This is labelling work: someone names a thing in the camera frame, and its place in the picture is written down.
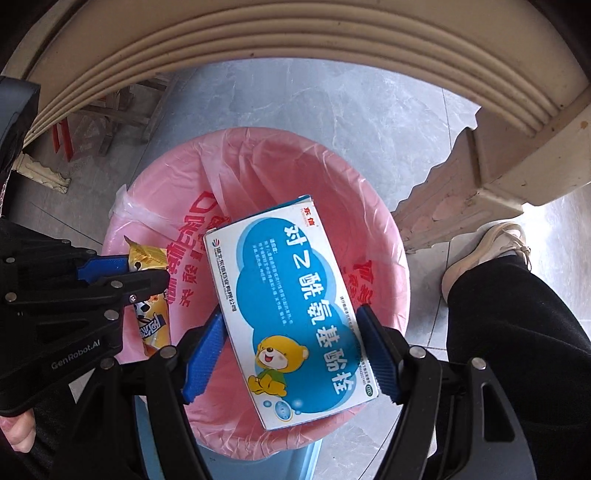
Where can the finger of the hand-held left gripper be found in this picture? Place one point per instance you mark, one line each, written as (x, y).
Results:
(138, 286)
(104, 268)

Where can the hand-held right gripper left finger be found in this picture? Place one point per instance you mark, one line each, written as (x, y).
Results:
(203, 355)

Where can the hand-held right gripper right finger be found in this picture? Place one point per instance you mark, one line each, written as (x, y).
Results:
(376, 350)

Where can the yellow snack wrapper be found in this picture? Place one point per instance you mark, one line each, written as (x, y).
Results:
(150, 323)

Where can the blue white medicine box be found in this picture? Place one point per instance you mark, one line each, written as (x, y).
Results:
(295, 300)

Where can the pink bag-lined trash bin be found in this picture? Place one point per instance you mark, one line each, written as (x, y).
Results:
(286, 170)

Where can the person's left hand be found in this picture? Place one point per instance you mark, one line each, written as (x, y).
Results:
(18, 429)

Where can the person's right leg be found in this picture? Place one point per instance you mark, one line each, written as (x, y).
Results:
(508, 314)

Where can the person's beige shoe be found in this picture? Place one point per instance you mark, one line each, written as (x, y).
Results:
(489, 244)

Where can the beige table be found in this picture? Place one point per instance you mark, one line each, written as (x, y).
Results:
(323, 27)

